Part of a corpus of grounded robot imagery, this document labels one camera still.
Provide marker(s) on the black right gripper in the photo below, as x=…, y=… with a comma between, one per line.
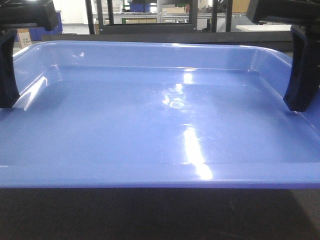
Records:
x=304, y=82

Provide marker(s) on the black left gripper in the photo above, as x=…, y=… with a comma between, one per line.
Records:
x=16, y=14

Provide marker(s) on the light blue plastic tray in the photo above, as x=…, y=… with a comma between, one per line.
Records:
x=105, y=114

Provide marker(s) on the cardboard box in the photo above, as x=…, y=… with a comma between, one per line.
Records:
x=24, y=37

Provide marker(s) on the white table at right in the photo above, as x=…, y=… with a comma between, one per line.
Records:
x=265, y=28

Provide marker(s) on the blue crate on side table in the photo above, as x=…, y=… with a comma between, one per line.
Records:
x=36, y=33

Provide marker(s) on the blue bin far background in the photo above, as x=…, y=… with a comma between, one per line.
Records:
x=140, y=7

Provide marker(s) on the black metal rack frame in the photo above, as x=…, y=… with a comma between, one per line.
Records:
x=113, y=17

